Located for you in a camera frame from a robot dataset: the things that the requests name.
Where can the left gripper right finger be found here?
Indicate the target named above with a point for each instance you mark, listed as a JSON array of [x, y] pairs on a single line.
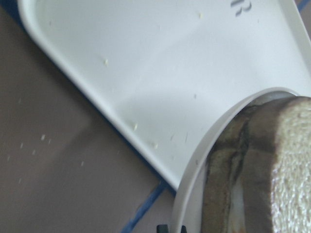
[[183, 229]]

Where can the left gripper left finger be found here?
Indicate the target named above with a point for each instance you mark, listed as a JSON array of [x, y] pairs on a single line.
[[162, 228]]

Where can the white round plate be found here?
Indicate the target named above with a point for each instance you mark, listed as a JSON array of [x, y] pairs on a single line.
[[187, 208]]

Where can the bread slice sandwich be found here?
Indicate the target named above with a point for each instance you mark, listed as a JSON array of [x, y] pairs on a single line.
[[258, 176]]

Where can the white rectangular tray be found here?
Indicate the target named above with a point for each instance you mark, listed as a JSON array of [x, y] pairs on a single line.
[[164, 71]]

